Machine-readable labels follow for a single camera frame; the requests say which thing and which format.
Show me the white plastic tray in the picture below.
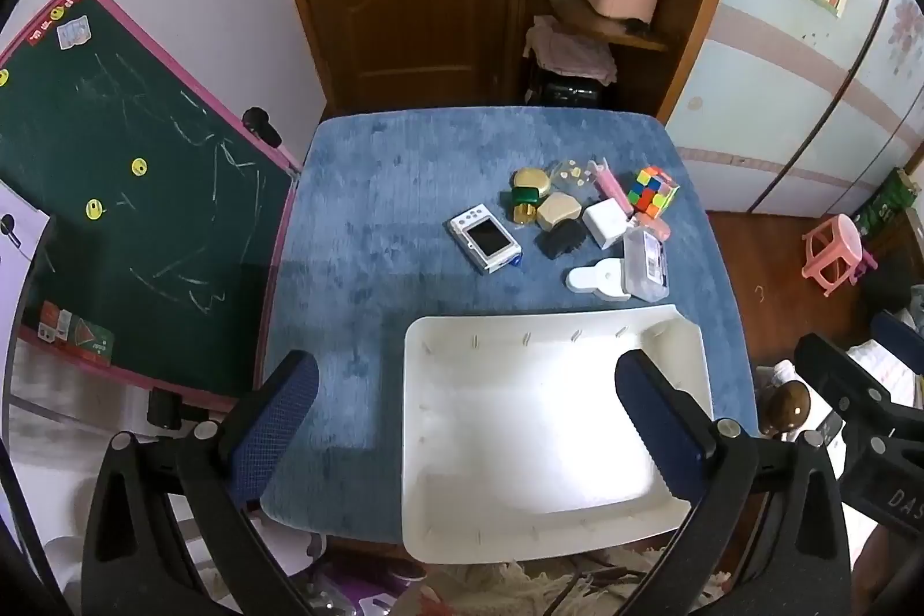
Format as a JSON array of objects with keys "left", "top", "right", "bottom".
[{"left": 400, "top": 302, "right": 716, "bottom": 565}]

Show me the pink comb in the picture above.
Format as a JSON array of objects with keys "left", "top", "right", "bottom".
[{"left": 590, "top": 156, "right": 636, "bottom": 218}]

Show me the black ribbed object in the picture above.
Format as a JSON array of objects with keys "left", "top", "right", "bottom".
[{"left": 538, "top": 221, "right": 589, "bottom": 261}]

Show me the green chalkboard with pink frame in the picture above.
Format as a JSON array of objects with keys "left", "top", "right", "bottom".
[{"left": 0, "top": 0, "right": 304, "bottom": 415}]

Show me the pale sticker card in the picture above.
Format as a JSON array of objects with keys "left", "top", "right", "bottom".
[{"left": 56, "top": 17, "right": 92, "bottom": 50}]

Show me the white digital camera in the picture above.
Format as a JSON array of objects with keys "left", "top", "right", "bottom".
[{"left": 449, "top": 206, "right": 522, "bottom": 275}]

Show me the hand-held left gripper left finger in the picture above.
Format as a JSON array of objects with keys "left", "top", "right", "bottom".
[{"left": 81, "top": 349, "right": 340, "bottom": 616}]

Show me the brown glossy knob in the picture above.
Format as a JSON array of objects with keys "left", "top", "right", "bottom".
[{"left": 761, "top": 381, "right": 813, "bottom": 440}]

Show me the pink plastic stool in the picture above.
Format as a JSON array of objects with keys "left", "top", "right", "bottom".
[{"left": 801, "top": 214, "right": 878, "bottom": 298}]

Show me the black bin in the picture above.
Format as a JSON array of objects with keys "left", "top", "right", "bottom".
[{"left": 530, "top": 64, "right": 608, "bottom": 108}]

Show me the black chalkboard knob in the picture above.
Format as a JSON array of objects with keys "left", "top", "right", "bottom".
[
  {"left": 146, "top": 389, "right": 190, "bottom": 431},
  {"left": 241, "top": 107, "right": 284, "bottom": 150}
]

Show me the pale blue wardrobe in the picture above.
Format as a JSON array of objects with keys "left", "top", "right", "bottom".
[{"left": 664, "top": 0, "right": 924, "bottom": 220}]

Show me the beige angular case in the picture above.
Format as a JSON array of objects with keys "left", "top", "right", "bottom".
[{"left": 535, "top": 192, "right": 582, "bottom": 232}]

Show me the pink cloth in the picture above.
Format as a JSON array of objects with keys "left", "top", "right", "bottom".
[{"left": 524, "top": 16, "right": 618, "bottom": 84}]

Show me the white cube charger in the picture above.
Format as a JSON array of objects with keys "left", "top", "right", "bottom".
[{"left": 581, "top": 197, "right": 635, "bottom": 251}]

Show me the red and green box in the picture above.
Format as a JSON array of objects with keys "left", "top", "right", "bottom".
[{"left": 36, "top": 300, "right": 117, "bottom": 364}]

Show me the white keyhole-shaped holder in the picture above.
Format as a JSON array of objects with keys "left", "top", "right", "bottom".
[{"left": 565, "top": 259, "right": 631, "bottom": 301}]

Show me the green bag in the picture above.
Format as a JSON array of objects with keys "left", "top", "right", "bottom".
[{"left": 855, "top": 167, "right": 914, "bottom": 238}]

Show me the blue fluffy table mat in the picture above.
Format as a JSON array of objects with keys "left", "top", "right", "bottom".
[{"left": 260, "top": 107, "right": 759, "bottom": 548}]

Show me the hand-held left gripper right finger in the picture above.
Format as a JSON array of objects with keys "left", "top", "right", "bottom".
[{"left": 613, "top": 348, "right": 856, "bottom": 616}]

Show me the colourful puzzle cube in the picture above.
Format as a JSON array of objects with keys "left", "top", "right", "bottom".
[{"left": 624, "top": 165, "right": 681, "bottom": 220}]

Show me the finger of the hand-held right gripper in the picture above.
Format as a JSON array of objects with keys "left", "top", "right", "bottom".
[
  {"left": 870, "top": 311, "right": 924, "bottom": 372},
  {"left": 794, "top": 333, "right": 921, "bottom": 436}
]

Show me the person's right forearm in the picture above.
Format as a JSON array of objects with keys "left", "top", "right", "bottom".
[{"left": 852, "top": 518, "right": 924, "bottom": 595}]

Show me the clear plastic box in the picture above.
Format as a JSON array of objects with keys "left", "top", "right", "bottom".
[{"left": 622, "top": 226, "right": 671, "bottom": 304}]

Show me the clear case with yellow stickers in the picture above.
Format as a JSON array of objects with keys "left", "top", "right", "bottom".
[{"left": 549, "top": 158, "right": 597, "bottom": 191}]

